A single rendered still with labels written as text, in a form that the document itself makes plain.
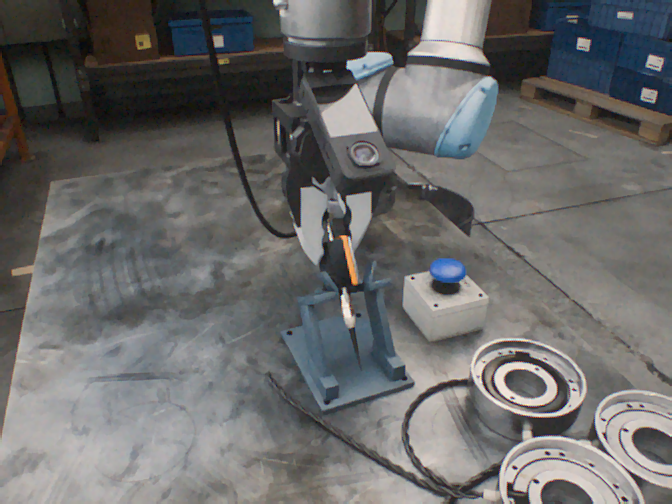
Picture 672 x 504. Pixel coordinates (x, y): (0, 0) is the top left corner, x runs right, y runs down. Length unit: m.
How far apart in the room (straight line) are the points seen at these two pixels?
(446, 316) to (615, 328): 1.55
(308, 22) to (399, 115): 0.35
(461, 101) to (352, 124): 0.34
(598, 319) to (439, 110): 1.49
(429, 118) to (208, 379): 0.44
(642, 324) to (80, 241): 1.83
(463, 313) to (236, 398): 0.26
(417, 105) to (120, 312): 0.46
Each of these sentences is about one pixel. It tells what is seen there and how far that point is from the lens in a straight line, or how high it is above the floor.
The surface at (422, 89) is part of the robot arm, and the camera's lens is 0.78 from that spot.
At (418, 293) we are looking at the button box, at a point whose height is 0.84.
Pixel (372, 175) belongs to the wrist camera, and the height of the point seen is 1.04.
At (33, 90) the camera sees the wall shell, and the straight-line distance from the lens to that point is 4.39.
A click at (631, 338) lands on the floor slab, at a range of 2.12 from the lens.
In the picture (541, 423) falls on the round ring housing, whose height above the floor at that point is 0.83.
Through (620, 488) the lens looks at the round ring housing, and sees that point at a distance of 0.51.
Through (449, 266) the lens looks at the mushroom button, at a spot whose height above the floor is 0.87.
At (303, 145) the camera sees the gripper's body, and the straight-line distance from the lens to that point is 0.48.
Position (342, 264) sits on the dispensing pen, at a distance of 0.53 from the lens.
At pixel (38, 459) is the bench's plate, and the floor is 0.80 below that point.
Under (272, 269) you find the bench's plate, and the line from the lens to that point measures 0.75.
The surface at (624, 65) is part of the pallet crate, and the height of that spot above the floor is 0.38.
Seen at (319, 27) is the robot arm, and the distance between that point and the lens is 0.46.
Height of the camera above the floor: 1.21
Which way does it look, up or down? 31 degrees down
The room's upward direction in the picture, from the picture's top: straight up
